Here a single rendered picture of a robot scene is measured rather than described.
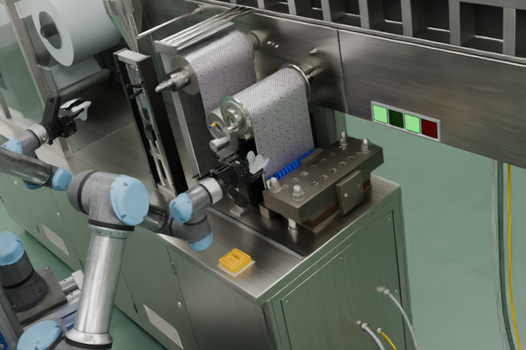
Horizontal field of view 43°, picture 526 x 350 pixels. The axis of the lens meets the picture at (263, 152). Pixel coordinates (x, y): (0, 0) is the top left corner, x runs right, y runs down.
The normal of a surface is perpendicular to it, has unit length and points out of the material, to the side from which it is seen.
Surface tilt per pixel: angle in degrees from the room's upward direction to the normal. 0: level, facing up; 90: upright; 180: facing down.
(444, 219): 0
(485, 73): 90
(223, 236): 0
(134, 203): 84
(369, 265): 90
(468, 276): 0
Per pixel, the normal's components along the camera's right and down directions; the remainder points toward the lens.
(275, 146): 0.67, 0.27
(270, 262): -0.18, -0.84
